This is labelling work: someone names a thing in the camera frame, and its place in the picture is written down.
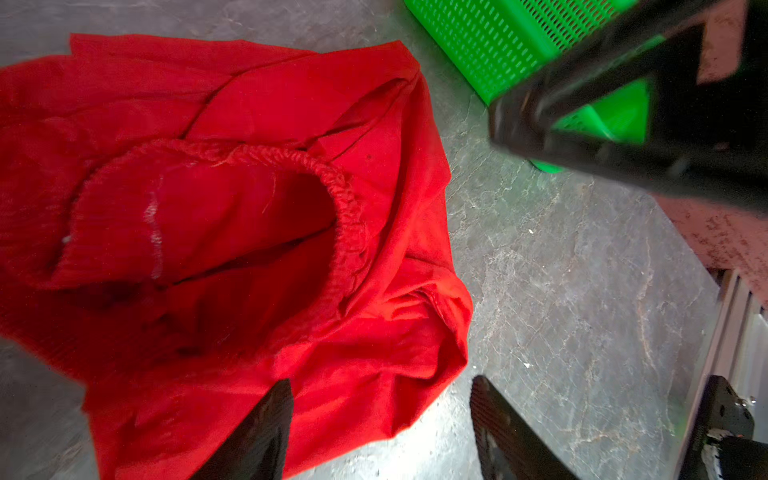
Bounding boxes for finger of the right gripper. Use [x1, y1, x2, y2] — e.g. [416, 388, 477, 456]
[489, 1, 767, 212]

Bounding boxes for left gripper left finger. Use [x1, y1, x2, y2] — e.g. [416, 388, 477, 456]
[190, 379, 294, 480]

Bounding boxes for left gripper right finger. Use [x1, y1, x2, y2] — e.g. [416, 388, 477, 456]
[469, 375, 577, 480]

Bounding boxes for green plastic basket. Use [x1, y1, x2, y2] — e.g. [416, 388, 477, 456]
[405, 0, 650, 144]

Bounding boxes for red shorts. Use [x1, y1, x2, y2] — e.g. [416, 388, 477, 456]
[1, 34, 472, 479]

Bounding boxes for aluminium mounting rail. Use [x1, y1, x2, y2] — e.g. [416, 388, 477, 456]
[672, 270, 767, 479]

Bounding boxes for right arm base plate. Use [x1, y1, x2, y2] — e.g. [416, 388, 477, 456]
[678, 375, 767, 480]

